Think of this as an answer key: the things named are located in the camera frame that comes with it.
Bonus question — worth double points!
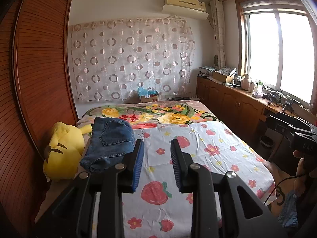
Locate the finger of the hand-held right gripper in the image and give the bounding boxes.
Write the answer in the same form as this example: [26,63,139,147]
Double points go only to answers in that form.
[276,112,317,130]
[266,115,296,136]

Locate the patterned window curtain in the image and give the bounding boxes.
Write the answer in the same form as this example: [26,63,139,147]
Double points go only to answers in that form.
[210,0,227,70]

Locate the wooden framed window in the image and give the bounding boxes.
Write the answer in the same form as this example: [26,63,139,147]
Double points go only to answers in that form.
[235,0,317,107]

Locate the circle patterned sheer curtain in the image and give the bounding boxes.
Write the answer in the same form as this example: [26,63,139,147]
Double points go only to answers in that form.
[68,17,196,103]

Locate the open cardboard box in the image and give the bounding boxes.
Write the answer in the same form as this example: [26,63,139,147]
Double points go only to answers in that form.
[212,71,234,83]

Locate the small black tripod stand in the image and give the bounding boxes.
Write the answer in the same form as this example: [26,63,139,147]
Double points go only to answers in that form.
[267,92,279,105]
[282,99,295,112]

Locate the black waste bin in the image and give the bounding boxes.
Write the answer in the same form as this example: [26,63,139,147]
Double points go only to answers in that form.
[260,135,275,154]

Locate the cream air conditioner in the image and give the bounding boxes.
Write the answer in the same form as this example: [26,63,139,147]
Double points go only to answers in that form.
[161,0,209,20]

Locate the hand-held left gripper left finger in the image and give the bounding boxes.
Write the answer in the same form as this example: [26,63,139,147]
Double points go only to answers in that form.
[35,139,144,238]

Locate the stack of papers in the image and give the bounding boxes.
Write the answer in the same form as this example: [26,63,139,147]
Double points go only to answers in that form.
[198,66,218,77]

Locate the blue denim pants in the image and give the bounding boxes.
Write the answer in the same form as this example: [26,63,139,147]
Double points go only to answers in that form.
[79,116,136,174]

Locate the black cable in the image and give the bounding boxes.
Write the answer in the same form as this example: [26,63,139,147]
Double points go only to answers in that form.
[264,171,306,207]

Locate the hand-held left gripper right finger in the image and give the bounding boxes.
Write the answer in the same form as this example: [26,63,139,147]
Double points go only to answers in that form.
[170,139,288,238]

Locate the pink jug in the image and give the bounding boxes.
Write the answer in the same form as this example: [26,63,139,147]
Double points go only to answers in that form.
[241,74,250,91]

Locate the floral blanket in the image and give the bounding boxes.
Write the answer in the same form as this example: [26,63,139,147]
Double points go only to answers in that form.
[35,100,279,238]

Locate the blue denim cloth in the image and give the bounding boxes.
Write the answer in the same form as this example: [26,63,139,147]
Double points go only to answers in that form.
[277,191,299,228]

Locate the person's right hand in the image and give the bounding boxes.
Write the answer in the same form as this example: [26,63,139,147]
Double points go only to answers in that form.
[293,150,312,179]

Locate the wooden slatted wardrobe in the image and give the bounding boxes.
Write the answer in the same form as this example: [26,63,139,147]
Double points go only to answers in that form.
[0,0,80,228]

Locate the small box with blue cloth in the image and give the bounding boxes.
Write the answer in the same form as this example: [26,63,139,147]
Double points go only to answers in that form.
[137,87,159,103]

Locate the long wooden cabinet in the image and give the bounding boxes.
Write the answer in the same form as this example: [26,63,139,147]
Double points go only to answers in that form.
[196,76,317,176]

